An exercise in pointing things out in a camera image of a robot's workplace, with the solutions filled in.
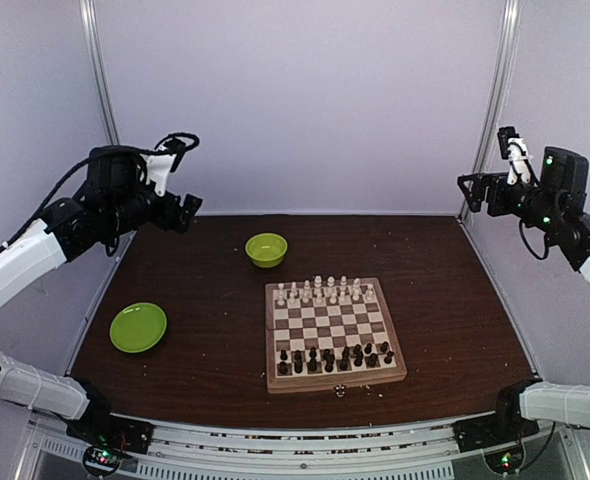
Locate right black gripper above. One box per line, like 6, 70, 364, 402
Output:
458, 171, 560, 232

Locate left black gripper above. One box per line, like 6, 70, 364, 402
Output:
107, 184, 202, 236

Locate wooden chess board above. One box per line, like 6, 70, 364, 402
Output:
265, 276, 407, 394

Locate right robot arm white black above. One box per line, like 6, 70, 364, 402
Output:
457, 146, 590, 442

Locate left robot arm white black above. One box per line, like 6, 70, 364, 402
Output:
0, 133, 202, 444

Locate green bowl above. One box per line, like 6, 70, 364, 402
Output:
245, 232, 288, 269

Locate green plate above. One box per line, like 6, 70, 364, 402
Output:
109, 302, 168, 354

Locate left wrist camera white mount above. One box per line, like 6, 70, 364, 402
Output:
145, 137, 186, 197

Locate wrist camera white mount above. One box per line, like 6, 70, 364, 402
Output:
145, 137, 186, 197
497, 126, 533, 185

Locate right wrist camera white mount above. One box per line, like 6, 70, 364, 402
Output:
497, 126, 533, 185

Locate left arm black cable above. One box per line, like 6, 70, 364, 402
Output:
0, 132, 201, 266

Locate right aluminium corner post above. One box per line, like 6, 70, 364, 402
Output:
462, 0, 520, 221

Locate aluminium corner post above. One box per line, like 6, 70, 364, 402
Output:
462, 0, 520, 221
79, 0, 120, 145

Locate left aluminium corner post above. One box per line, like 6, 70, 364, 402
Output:
79, 0, 120, 145

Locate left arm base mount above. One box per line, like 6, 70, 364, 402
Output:
64, 416, 154, 478

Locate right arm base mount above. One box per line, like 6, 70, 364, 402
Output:
453, 414, 540, 476

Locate aluminium front rail frame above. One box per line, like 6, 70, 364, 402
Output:
24, 414, 584, 480

